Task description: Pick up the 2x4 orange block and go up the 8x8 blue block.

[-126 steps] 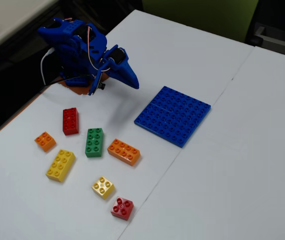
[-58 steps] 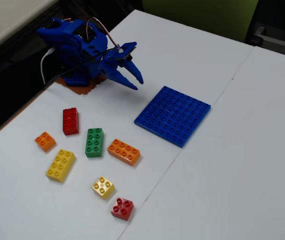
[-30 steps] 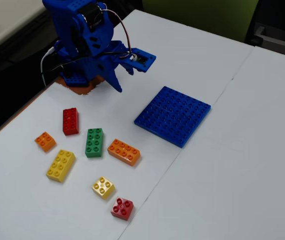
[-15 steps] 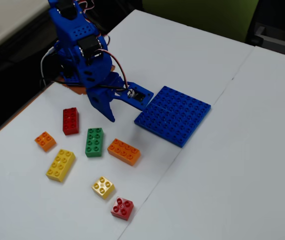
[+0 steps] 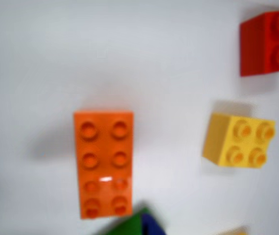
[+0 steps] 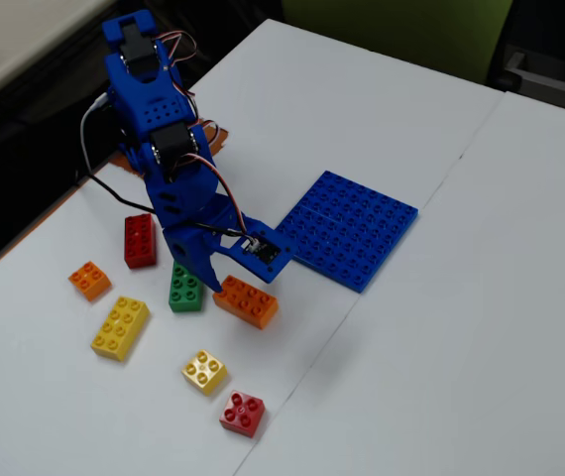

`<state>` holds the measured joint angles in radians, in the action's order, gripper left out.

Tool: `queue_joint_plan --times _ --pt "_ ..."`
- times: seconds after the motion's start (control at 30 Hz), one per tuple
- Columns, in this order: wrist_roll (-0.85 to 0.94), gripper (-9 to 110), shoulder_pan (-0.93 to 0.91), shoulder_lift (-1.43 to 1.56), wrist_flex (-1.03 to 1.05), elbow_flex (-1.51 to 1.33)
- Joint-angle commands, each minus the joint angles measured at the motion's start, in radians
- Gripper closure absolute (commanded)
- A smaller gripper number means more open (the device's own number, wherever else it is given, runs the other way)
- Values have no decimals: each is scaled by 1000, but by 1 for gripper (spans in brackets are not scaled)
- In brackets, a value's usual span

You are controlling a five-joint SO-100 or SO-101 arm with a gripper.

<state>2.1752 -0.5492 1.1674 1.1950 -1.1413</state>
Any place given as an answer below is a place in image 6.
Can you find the red 2x4 building block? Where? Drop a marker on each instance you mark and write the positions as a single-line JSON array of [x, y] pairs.
[[140, 242]]

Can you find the green building block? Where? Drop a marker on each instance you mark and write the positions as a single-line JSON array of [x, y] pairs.
[[185, 292]]

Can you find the dark office chair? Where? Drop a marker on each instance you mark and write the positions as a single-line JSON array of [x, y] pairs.
[[550, 59]]

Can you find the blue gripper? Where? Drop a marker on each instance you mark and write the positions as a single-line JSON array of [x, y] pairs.
[[186, 248]]

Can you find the yellow 2x4 building block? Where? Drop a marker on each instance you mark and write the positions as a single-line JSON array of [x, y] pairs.
[[119, 327]]

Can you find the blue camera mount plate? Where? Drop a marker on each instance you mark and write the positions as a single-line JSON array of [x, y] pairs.
[[277, 268]]

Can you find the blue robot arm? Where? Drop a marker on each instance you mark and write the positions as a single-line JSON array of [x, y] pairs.
[[163, 109]]

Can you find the white foam board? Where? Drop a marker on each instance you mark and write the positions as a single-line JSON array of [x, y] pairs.
[[163, 411], [461, 322]]

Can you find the red 2x2 building block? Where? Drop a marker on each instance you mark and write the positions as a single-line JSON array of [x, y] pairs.
[[241, 412]]

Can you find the black camera circuit board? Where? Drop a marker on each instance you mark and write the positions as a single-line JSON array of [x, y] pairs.
[[268, 252]]

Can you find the yellow 2x2 building block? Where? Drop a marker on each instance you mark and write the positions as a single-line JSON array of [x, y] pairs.
[[204, 371]]

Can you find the blue 8x8 studded baseplate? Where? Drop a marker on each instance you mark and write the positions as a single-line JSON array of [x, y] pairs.
[[352, 228]]

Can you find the orange 2x2 building block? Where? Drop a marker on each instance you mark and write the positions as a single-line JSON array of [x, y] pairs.
[[89, 280]]

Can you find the orange 2x4 building block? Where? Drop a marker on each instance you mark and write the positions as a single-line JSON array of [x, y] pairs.
[[250, 302]]

